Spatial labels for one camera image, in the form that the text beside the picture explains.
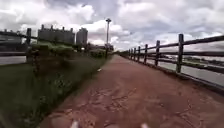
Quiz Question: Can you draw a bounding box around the tall light mast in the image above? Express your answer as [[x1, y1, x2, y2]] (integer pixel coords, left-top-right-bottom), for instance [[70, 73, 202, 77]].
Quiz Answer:
[[104, 18, 112, 59]]

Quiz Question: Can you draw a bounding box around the red stamped concrete path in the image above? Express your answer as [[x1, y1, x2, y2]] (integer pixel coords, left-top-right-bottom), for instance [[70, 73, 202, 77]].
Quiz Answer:
[[34, 54, 224, 128]]

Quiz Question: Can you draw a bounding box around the narrow grey tower building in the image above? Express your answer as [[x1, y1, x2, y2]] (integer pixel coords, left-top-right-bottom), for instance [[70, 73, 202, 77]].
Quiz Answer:
[[75, 27, 89, 47]]

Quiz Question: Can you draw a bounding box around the row of green bushes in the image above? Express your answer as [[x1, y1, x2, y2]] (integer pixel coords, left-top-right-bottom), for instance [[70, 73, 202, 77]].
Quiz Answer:
[[28, 43, 108, 76]]

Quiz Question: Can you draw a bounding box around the wide grey building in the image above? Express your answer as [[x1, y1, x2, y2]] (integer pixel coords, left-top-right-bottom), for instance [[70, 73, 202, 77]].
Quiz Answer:
[[37, 24, 76, 46]]

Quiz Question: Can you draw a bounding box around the robot's own part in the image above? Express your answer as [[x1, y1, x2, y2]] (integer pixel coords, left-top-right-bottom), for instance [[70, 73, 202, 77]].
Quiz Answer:
[[69, 120, 80, 128], [139, 122, 150, 128]]

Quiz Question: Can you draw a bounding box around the green grass strip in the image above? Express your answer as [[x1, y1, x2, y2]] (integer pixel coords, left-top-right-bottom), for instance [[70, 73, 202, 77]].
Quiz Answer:
[[0, 49, 113, 128]]

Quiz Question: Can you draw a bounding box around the grey concrete kerb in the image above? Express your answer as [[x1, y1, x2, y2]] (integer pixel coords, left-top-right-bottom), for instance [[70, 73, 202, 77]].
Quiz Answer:
[[119, 54, 224, 96]]

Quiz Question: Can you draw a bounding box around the grey water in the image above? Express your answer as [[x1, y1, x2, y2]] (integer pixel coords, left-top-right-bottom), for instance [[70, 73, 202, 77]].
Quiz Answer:
[[139, 54, 224, 88]]

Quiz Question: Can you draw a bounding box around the dark wooden rail fence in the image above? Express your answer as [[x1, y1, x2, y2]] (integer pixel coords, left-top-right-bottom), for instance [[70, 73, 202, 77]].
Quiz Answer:
[[118, 33, 224, 75], [0, 27, 33, 64]]

